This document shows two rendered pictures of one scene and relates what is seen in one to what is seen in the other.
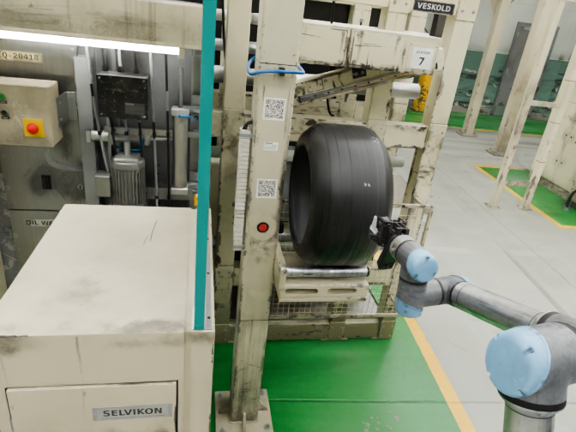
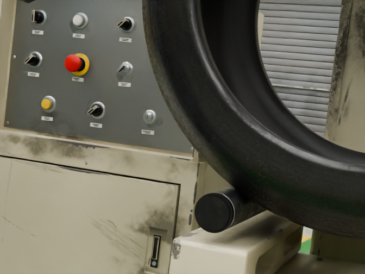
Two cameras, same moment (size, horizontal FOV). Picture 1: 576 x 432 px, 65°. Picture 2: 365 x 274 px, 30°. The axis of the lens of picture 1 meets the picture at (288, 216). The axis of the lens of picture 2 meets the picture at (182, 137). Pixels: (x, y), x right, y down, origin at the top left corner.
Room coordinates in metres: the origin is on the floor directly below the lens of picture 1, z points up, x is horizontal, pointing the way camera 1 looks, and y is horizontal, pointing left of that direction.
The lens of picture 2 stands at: (1.93, -1.00, 1.02)
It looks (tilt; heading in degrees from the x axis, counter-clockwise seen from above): 3 degrees down; 122
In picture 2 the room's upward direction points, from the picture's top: 7 degrees clockwise
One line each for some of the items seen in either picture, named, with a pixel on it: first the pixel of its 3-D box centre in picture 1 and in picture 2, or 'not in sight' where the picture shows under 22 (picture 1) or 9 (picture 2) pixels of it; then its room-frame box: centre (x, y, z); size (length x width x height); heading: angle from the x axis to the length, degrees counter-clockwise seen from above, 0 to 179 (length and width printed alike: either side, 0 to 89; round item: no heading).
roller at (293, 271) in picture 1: (326, 271); (251, 198); (1.52, -0.18, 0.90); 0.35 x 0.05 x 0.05; 103
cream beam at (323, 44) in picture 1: (357, 47); not in sight; (1.98, -0.20, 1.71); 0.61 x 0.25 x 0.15; 103
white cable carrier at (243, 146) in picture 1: (242, 191); not in sight; (1.54, 0.18, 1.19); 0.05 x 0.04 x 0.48; 13
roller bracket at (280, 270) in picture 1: (275, 253); not in sight; (1.62, 0.03, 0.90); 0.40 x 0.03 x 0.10; 13
